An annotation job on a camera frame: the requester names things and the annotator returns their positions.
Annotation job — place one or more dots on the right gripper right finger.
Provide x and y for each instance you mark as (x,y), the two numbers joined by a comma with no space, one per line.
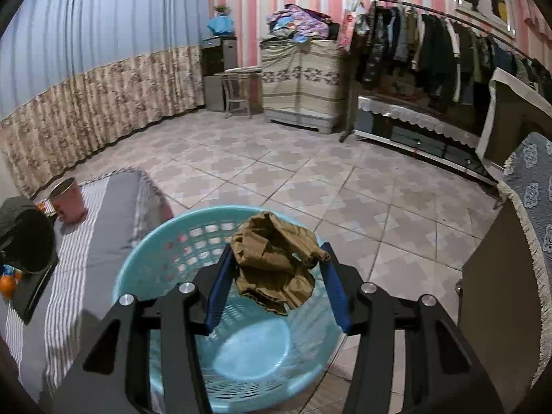
(442,372)

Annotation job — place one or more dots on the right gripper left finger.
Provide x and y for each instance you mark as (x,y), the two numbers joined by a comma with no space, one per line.
(112,371)

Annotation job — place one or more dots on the brown paper trash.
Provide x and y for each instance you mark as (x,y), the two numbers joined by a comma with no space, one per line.
(275,259)

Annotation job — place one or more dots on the orange fruit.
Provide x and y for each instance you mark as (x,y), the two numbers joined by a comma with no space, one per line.
(8,285)

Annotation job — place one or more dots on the turquoise plastic laundry basket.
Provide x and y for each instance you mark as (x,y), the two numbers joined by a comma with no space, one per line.
(253,359)

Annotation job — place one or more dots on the black flat case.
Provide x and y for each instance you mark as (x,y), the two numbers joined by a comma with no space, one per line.
(28,252)

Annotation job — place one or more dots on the pink metal cup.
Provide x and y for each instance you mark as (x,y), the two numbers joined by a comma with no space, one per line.
(67,201)

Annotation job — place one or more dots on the blue patterned sofa cover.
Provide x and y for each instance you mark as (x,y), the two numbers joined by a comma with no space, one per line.
(527,184)

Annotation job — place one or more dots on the low TV bench lace cover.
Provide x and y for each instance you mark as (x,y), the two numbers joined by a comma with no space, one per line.
(420,134)

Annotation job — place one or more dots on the clothes rack with garments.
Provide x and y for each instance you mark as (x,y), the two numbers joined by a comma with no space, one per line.
(429,69)

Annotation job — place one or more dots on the small wooden side table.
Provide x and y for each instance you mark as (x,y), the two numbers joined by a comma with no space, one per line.
(242,87)

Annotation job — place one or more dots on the blue floral curtain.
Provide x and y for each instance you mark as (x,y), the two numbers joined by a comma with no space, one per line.
(78,75)

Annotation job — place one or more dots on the cloth covered cabinet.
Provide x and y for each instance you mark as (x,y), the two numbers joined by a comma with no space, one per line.
(304,85)

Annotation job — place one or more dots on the grey water dispenser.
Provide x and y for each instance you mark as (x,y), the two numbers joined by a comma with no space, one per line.
(217,55)

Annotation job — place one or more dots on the blue bag on dispenser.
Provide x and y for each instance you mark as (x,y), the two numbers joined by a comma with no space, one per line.
(221,26)

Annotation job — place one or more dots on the pile of colourful clothes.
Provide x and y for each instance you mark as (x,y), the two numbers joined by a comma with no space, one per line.
(300,25)

